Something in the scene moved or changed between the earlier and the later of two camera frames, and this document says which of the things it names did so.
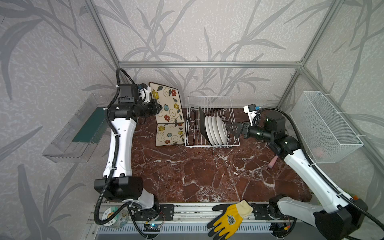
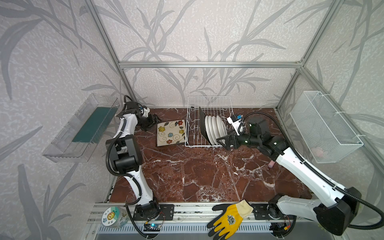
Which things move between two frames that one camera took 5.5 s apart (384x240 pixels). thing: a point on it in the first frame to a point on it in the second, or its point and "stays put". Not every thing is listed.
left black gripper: [153, 108] to [151, 120]
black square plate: [202, 119] stays put
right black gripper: [243, 130] to [231, 141]
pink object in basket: [317, 151] stays put
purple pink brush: [273, 161] stays put
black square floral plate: [168, 97] to [170, 132]
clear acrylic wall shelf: [81, 133] stays put
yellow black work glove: [225, 225] stays put
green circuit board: [153, 227] stays put
